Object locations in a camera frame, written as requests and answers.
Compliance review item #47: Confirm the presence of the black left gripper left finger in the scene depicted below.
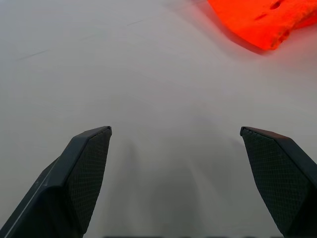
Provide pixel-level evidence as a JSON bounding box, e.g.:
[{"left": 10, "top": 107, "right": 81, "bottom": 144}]
[{"left": 0, "top": 126, "right": 112, "bottom": 238}]

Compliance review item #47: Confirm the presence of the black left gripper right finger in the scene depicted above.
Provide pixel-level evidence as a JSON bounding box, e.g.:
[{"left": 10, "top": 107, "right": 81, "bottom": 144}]
[{"left": 240, "top": 126, "right": 317, "bottom": 238}]

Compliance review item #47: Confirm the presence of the orange drawstring bag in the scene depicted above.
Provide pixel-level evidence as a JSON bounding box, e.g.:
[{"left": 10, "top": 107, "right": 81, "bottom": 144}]
[{"left": 207, "top": 0, "right": 317, "bottom": 52}]

